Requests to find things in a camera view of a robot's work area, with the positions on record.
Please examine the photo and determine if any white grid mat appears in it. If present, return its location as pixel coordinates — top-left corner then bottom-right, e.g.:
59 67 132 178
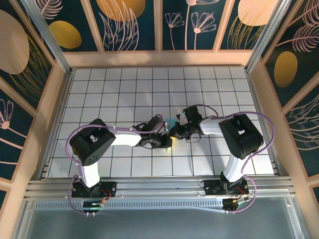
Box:
47 67 277 178

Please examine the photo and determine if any aluminium side rail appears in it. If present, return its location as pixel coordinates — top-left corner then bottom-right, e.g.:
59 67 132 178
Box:
37 68 75 180
245 69 284 176

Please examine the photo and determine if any aluminium mounting rail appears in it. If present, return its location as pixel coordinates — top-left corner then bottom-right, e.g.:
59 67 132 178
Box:
23 176 296 204

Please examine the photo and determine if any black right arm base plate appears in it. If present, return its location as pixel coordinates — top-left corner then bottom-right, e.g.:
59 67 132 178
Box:
204 179 249 196

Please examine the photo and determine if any small controller board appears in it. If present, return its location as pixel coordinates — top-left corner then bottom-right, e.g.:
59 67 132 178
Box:
83 199 105 209
222 198 251 208

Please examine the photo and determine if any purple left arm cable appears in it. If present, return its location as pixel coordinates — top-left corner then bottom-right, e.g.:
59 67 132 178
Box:
65 114 167 216

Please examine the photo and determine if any slotted grey cable duct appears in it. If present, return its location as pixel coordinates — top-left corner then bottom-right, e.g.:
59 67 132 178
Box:
34 200 225 210

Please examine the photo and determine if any grey frosted panel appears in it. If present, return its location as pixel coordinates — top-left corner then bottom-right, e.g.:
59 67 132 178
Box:
14 196 307 239

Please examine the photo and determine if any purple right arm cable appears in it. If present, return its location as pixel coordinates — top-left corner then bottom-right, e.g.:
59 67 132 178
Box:
183 104 276 215

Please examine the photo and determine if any light blue paper sheet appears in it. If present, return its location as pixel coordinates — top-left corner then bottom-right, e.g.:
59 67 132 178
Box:
164 118 179 130

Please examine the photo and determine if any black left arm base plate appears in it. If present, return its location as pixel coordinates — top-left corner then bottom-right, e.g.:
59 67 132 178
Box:
71 181 117 199

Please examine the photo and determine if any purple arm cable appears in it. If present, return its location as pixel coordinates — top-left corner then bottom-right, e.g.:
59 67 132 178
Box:
183 104 276 215
65 114 167 216

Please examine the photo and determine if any aluminium corner post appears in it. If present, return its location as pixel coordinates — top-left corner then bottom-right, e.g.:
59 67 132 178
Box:
245 0 294 73
21 0 73 74

